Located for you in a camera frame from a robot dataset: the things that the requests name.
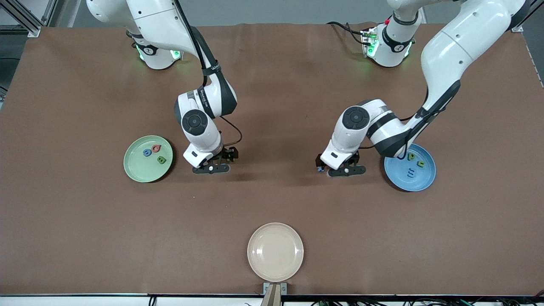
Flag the brown table mat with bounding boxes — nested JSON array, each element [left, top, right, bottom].
[[0, 22, 544, 297]]

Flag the light green plate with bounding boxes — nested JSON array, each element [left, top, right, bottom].
[[123, 135, 174, 183]]

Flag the beige plate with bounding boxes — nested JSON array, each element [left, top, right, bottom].
[[247, 222, 304, 282]]

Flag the blue plate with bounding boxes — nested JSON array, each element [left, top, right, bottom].
[[384, 142, 436, 192]]

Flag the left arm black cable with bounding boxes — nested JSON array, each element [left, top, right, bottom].
[[361, 108, 430, 160]]

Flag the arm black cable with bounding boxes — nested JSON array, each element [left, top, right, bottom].
[[361, 108, 430, 160], [174, 0, 243, 147]]

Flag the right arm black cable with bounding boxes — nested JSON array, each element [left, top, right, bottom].
[[174, 0, 243, 147]]

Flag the black base power cable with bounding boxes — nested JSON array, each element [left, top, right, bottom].
[[326, 21, 366, 45]]

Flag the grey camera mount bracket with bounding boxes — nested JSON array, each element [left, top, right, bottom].
[[263, 282, 288, 306]]

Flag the aluminium frame post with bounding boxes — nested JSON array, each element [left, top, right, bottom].
[[0, 0, 41, 38], [509, 0, 544, 33]]

